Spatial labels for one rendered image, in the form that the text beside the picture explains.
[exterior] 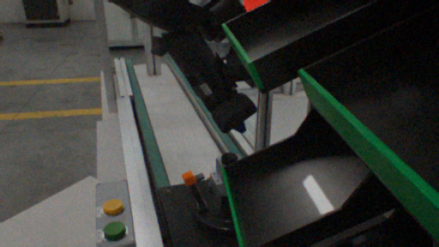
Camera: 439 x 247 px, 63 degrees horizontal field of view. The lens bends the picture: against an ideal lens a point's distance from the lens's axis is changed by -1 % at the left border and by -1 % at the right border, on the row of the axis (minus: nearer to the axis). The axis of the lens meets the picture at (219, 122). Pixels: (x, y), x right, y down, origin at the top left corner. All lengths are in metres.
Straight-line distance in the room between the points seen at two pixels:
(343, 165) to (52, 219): 0.74
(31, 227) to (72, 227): 0.09
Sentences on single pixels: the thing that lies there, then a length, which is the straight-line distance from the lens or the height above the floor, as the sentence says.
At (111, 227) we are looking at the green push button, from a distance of 0.72.
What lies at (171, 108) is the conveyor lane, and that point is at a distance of 1.31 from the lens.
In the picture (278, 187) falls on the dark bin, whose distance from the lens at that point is 0.39.
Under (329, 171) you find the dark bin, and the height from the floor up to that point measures 1.23.
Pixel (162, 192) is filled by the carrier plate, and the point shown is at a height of 0.97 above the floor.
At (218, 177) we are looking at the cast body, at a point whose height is 1.06.
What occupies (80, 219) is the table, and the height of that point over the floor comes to 0.86.
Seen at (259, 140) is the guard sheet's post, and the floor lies 1.02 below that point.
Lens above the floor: 1.43
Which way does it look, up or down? 26 degrees down
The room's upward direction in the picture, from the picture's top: straight up
